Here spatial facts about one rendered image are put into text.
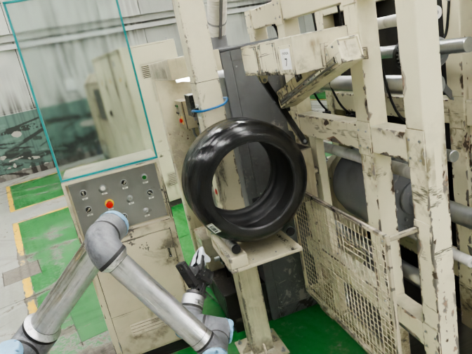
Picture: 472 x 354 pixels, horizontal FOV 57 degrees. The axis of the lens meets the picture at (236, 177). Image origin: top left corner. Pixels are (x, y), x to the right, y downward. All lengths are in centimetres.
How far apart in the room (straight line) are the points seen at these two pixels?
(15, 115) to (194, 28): 896
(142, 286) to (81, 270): 29
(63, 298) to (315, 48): 134
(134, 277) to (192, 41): 120
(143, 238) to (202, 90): 97
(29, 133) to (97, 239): 952
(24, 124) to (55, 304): 930
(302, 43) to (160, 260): 159
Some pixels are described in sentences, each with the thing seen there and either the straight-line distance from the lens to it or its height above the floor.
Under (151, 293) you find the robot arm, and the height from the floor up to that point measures 105.
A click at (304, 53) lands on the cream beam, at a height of 171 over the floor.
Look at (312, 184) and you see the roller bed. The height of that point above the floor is 99.
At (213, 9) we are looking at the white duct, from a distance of 274.
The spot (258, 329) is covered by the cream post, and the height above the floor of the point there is 18.
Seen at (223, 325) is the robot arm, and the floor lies 79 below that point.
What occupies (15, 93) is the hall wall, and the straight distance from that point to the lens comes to 1104.
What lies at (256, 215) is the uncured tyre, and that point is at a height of 93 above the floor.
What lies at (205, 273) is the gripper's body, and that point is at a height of 92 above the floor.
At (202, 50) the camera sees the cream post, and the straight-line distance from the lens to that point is 224.
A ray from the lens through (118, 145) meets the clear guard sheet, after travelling 255.
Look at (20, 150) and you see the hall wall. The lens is 1102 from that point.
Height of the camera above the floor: 177
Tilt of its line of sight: 16 degrees down
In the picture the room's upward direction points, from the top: 12 degrees counter-clockwise
